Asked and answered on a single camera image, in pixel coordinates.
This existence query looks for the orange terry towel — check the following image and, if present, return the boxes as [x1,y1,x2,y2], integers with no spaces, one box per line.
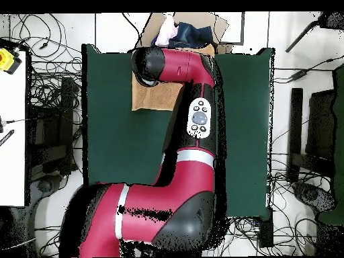
[131,44,216,112]

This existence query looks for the black flat tool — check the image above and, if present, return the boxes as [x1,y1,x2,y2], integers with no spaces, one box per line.
[0,129,15,147]

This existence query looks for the dark green table cloth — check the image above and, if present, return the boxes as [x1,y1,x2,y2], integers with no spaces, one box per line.
[81,44,275,221]

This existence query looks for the pink garment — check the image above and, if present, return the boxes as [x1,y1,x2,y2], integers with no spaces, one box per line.
[155,13,179,48]

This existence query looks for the blue denim jeans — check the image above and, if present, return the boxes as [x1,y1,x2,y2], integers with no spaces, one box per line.
[150,21,218,49]

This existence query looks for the brown cardboard box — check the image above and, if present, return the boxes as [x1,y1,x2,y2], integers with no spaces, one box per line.
[134,11,234,54]

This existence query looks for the black stand base with caster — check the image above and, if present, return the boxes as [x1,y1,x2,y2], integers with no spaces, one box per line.
[28,173,69,210]
[292,181,337,216]

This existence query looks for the white desk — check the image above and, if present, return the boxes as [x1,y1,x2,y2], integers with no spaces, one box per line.
[0,50,28,208]

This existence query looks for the green cloth covered table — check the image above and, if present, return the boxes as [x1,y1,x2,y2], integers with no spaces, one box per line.
[318,64,344,226]

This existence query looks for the yellow emergency stop button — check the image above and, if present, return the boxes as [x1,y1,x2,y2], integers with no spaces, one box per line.
[0,48,23,75]

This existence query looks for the black tripod leg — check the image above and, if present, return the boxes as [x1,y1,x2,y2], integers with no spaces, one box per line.
[285,11,344,53]

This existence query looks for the black frame stand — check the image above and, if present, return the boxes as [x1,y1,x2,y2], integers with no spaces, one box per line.
[26,76,83,177]

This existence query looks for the black floor cable tangle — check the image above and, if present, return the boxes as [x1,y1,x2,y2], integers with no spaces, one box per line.
[34,225,62,258]
[9,13,83,108]
[228,171,323,256]

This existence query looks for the black cable with adapter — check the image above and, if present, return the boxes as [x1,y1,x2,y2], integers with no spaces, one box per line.
[273,54,344,84]

